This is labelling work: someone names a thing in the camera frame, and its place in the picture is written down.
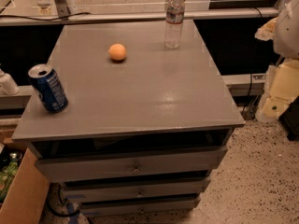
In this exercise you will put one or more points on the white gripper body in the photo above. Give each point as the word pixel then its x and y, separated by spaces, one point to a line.
pixel 288 32

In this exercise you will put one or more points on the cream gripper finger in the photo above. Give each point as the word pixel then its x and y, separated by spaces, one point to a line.
pixel 284 89

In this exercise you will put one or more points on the blue pepsi can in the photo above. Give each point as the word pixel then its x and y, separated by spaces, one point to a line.
pixel 48 87

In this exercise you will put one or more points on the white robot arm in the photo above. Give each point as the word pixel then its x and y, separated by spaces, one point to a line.
pixel 285 44

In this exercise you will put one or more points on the clear plastic water bottle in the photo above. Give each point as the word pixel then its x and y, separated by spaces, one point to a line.
pixel 173 23

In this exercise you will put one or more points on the grey drawer cabinet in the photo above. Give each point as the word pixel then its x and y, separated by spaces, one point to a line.
pixel 154 99

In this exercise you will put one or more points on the top grey drawer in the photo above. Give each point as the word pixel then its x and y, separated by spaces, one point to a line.
pixel 131 164

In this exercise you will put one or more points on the grey drawer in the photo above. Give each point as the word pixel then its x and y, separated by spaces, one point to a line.
pixel 131 164
pixel 136 189
pixel 140 206

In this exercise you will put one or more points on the orange fruit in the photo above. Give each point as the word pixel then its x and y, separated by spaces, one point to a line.
pixel 117 52

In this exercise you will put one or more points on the bottom grey drawer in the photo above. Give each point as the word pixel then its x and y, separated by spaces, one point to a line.
pixel 140 206

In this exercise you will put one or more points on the middle grey drawer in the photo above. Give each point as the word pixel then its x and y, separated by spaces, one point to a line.
pixel 136 189

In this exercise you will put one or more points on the white bottle at left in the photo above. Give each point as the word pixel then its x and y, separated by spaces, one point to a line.
pixel 8 84

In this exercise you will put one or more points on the brown cardboard box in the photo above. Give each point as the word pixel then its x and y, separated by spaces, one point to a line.
pixel 27 194

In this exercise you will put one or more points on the green packets in box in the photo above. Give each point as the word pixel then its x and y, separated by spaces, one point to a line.
pixel 9 166

